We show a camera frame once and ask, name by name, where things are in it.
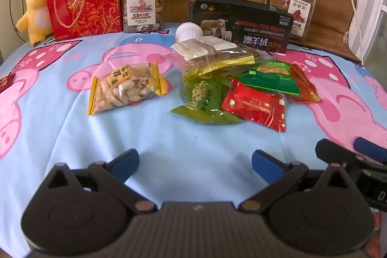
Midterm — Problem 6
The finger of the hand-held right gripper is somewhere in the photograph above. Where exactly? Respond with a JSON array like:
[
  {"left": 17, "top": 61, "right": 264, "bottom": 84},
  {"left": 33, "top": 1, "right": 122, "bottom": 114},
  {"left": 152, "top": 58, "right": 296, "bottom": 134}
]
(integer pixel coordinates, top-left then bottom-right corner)
[
  {"left": 354, "top": 137, "right": 387, "bottom": 156},
  {"left": 315, "top": 139, "right": 387, "bottom": 169}
]

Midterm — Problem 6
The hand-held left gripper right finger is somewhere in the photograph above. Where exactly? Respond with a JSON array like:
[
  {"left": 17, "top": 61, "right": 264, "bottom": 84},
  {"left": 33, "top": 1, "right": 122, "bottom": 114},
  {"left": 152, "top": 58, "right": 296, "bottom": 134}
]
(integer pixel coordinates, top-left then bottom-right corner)
[{"left": 239, "top": 149, "right": 355, "bottom": 214}]

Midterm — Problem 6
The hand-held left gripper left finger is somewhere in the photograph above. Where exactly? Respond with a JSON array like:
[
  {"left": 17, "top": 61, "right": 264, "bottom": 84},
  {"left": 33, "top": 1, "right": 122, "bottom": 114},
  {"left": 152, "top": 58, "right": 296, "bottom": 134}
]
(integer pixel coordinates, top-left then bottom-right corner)
[{"left": 45, "top": 148, "right": 158, "bottom": 214}]

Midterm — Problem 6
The orange-red snack packet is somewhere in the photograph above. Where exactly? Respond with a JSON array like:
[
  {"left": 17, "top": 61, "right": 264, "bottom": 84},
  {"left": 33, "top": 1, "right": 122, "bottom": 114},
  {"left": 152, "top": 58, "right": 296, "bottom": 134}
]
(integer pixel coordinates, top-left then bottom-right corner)
[{"left": 288, "top": 63, "right": 323, "bottom": 103}]

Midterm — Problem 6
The black rectangular box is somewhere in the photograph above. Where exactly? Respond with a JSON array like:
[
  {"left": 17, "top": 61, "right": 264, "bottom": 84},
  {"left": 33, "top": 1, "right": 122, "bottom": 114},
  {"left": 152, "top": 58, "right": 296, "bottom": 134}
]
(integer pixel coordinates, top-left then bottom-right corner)
[{"left": 187, "top": 0, "right": 293, "bottom": 52}]

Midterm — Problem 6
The red snack packet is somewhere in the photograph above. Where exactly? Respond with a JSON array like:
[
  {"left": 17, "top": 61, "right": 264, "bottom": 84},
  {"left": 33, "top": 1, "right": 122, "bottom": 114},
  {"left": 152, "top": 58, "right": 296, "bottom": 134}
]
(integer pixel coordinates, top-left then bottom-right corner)
[{"left": 221, "top": 77, "right": 287, "bottom": 133}]

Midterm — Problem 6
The peanut packet with yellow edges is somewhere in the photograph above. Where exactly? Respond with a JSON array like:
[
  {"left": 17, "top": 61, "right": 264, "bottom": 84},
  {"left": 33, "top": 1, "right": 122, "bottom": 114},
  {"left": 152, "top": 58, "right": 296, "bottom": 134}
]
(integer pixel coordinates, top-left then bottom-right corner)
[{"left": 87, "top": 61, "right": 168, "bottom": 116}]

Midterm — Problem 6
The flat green snack packet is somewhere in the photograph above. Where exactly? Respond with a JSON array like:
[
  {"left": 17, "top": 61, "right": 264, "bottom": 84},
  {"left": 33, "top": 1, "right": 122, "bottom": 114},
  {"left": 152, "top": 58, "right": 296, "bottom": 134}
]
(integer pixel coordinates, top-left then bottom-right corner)
[{"left": 239, "top": 60, "right": 300, "bottom": 96}]

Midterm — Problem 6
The translucent green snack packet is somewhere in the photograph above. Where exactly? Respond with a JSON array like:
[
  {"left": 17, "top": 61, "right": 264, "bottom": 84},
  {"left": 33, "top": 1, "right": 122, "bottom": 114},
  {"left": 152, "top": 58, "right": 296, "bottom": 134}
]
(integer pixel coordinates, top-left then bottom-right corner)
[{"left": 171, "top": 73, "right": 243, "bottom": 125}]

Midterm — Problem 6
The clear gold-edged snack packet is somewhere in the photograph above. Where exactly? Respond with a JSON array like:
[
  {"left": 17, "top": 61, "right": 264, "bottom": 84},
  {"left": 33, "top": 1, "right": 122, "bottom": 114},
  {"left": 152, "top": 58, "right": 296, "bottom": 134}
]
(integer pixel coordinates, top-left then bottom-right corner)
[{"left": 181, "top": 46, "right": 273, "bottom": 82}]

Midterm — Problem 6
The clear packet with white pieces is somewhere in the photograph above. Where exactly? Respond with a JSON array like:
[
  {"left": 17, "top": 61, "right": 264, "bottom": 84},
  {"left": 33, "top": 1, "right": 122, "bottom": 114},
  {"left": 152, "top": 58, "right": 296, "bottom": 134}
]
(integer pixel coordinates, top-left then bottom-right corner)
[{"left": 172, "top": 36, "right": 238, "bottom": 61}]

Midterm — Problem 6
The brown seat cushion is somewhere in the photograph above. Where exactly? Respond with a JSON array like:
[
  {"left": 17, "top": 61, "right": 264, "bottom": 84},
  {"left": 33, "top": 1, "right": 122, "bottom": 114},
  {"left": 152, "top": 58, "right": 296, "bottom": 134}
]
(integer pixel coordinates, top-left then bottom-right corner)
[{"left": 265, "top": 0, "right": 364, "bottom": 64}]

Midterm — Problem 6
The white plastic cup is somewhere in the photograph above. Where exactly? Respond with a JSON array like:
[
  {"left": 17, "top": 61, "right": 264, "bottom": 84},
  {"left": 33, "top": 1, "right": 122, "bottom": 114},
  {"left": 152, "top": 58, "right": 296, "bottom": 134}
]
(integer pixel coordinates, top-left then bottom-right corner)
[{"left": 175, "top": 22, "right": 203, "bottom": 43}]

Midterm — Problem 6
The small dark red packet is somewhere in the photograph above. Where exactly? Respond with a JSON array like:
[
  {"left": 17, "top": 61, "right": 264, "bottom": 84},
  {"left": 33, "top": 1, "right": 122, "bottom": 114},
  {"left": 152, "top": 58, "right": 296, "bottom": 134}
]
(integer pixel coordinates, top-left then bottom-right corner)
[{"left": 0, "top": 74, "right": 16, "bottom": 94}]

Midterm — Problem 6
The pecan jar with gold lid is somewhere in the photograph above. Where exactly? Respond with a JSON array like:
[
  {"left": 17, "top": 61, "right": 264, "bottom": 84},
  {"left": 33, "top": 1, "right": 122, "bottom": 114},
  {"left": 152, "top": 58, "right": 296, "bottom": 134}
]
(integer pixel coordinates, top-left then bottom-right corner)
[{"left": 274, "top": 0, "right": 316, "bottom": 46}]

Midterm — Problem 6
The yellow duck plush toy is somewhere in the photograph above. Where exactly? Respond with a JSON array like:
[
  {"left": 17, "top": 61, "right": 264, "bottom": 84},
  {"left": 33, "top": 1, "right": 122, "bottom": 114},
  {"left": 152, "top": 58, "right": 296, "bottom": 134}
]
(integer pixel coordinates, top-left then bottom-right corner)
[{"left": 16, "top": 0, "right": 56, "bottom": 46}]

